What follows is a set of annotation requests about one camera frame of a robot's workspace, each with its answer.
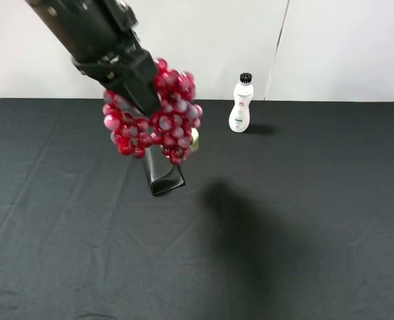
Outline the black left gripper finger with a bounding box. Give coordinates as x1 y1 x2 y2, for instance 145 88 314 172
102 68 161 117

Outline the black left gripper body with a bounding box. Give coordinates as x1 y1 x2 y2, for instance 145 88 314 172
72 29 154 85

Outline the red artificial grape bunch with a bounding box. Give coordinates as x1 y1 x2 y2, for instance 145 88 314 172
103 58 203 165

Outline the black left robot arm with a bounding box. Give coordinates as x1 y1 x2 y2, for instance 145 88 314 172
28 0 161 117

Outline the white bottle with black cap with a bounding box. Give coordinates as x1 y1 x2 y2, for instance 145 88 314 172
229 73 254 133

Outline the black tablecloth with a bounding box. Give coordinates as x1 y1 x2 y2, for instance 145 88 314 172
0 99 394 319

